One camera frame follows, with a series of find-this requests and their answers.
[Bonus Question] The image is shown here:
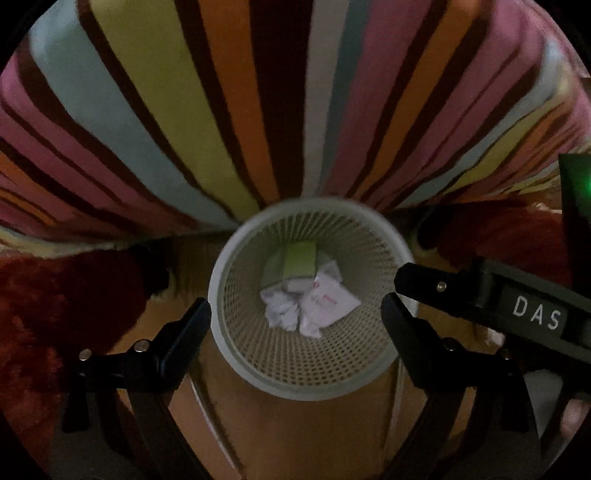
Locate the white plastic mailer bag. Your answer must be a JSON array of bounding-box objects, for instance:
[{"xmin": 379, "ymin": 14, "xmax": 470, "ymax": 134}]
[{"xmin": 298, "ymin": 260, "xmax": 362, "ymax": 339}]

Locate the green cube box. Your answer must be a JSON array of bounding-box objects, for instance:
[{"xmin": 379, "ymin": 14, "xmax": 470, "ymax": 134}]
[{"xmin": 260, "ymin": 241, "xmax": 334, "ymax": 294}]

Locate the large white paper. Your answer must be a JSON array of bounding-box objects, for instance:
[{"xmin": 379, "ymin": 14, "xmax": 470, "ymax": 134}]
[{"xmin": 259, "ymin": 284, "xmax": 301, "ymax": 332}]

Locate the red fluffy rug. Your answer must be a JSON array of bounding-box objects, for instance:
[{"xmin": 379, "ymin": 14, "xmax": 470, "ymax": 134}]
[{"xmin": 1, "ymin": 201, "xmax": 572, "ymax": 468}]

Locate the white mesh waste basket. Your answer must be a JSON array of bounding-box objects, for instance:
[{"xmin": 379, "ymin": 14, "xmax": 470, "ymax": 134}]
[{"xmin": 208, "ymin": 198, "xmax": 413, "ymax": 401}]

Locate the striped colourful bed sheet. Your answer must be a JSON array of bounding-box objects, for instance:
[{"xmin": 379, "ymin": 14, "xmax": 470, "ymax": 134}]
[{"xmin": 1, "ymin": 1, "xmax": 590, "ymax": 257}]

